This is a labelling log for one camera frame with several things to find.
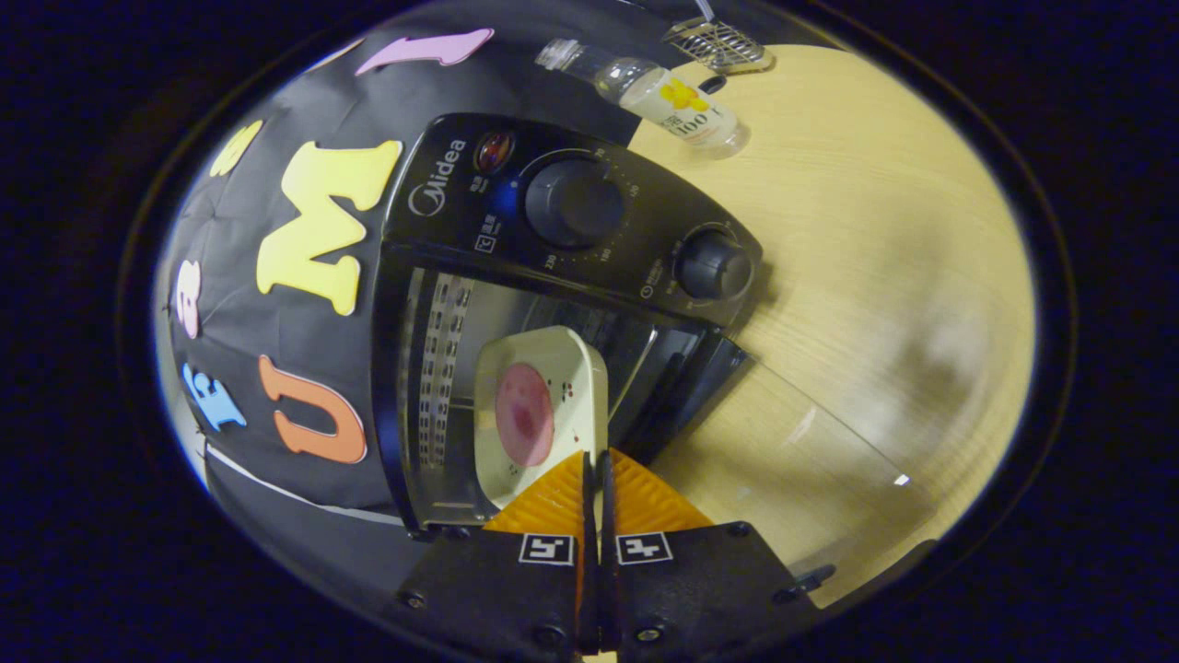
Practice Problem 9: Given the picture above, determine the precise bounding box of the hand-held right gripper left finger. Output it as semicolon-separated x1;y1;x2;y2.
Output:
396;450;591;657

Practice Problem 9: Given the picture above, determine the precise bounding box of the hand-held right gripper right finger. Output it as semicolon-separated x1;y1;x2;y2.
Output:
599;448;822;651

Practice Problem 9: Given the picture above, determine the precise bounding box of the pink ham slice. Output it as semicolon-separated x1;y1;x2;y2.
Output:
494;361;556;469

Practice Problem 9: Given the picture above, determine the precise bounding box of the white square plate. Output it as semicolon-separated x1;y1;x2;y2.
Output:
473;325;610;511

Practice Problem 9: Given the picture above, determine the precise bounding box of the black electric oven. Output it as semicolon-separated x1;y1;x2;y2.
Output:
372;111;937;609

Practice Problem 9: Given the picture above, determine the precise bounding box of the black backdrop cloth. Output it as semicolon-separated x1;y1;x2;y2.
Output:
155;0;710;590

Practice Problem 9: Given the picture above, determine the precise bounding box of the clear plastic bottle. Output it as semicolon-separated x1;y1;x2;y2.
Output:
535;38;751;158

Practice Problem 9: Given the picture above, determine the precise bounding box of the metal wire basket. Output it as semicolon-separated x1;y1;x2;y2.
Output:
660;16;776;76

